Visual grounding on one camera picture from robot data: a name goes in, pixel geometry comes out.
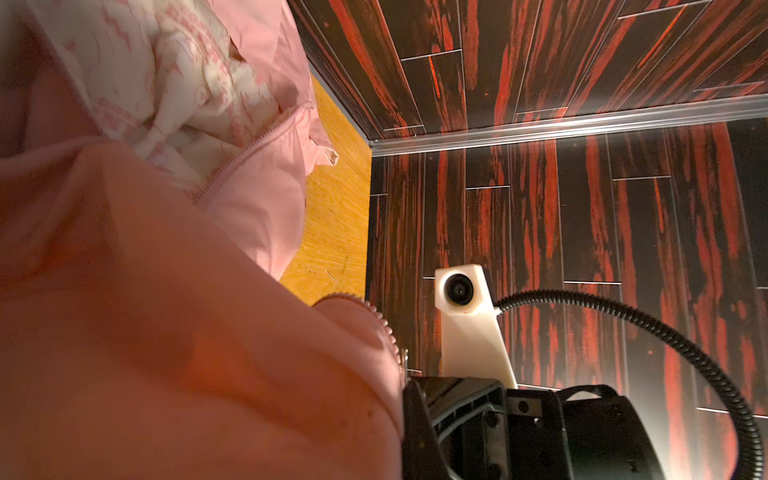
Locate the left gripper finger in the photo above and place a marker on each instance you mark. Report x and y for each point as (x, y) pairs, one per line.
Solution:
(422, 454)

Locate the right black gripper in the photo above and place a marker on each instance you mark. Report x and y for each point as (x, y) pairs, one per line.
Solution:
(582, 432)

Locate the pink zip jacket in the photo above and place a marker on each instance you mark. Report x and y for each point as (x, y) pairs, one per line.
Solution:
(154, 164)

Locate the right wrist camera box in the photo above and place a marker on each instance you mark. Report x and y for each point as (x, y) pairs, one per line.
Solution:
(472, 344)

